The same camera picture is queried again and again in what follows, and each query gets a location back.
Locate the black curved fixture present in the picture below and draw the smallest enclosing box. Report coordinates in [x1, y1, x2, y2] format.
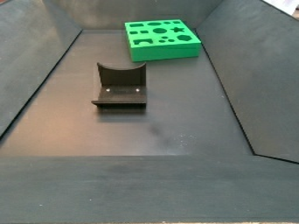
[91, 63, 147, 107]

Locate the green foam shape board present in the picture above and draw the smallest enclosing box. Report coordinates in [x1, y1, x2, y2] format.
[124, 19, 201, 62]

